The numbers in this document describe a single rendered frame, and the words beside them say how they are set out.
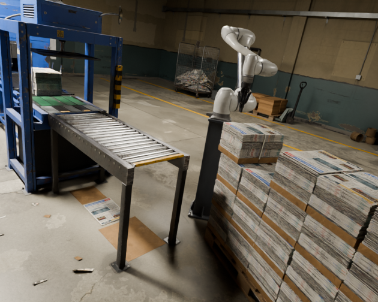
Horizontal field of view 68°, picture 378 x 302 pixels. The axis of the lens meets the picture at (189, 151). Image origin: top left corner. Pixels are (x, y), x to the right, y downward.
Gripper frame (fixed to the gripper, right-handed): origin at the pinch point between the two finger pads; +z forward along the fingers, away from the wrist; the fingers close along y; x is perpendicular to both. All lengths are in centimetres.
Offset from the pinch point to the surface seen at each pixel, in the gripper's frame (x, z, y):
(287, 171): -79, 18, -19
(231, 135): -22.0, 16.4, -19.5
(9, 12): 328, -48, -188
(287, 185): -82, 25, -19
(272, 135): -37.0, 10.6, 4.8
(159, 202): 53, 117, -38
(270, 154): -36.3, 26.5, 8.2
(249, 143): -36.2, 17.2, -13.9
